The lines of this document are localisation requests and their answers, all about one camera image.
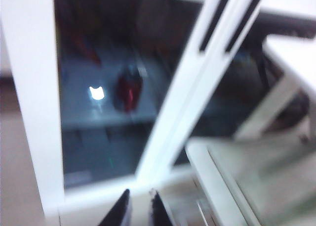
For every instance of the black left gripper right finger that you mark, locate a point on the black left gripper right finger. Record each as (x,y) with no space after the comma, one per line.
(158,211)

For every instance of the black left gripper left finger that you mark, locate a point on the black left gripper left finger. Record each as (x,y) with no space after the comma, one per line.
(118,211)

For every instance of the red beverage can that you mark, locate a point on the red beverage can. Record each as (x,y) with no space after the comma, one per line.
(129,92)

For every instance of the white glass-panel cabinet door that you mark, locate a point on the white glass-panel cabinet door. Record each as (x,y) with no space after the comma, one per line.
(32,62)
(222,107)

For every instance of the white cabinet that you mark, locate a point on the white cabinet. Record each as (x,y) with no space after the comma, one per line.
(81,216)

